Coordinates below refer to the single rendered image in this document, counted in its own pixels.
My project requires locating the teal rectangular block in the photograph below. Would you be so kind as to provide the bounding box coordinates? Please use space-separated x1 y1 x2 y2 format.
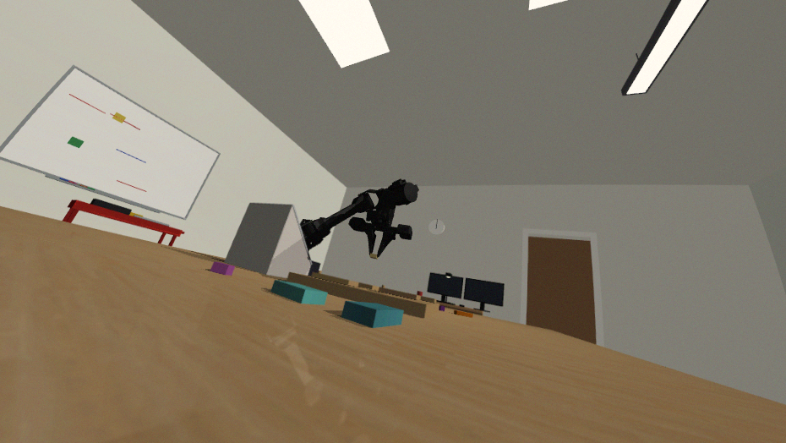
341 301 404 328
270 280 328 304

